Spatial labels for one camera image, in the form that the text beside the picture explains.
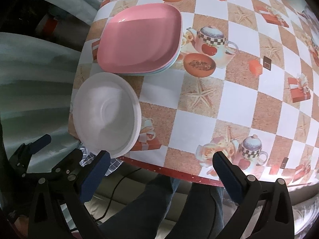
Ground white round bowl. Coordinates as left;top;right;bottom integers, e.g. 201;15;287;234
72;72;142;159

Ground blue square plate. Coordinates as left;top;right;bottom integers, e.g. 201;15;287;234
144;49;181;75

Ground pink square plate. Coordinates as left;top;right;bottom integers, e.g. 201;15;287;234
97;3;183;74

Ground green square plate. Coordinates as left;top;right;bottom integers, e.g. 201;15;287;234
122;52;179;76

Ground person's legs dark trousers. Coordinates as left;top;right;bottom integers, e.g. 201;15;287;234
99;174;224;238

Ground checkered printed tablecloth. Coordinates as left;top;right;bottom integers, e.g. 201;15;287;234
73;0;318;188

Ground grey-green curtain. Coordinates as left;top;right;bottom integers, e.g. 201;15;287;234
1;0;102;154

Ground black cable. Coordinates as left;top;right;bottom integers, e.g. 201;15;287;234
96;167;143;222

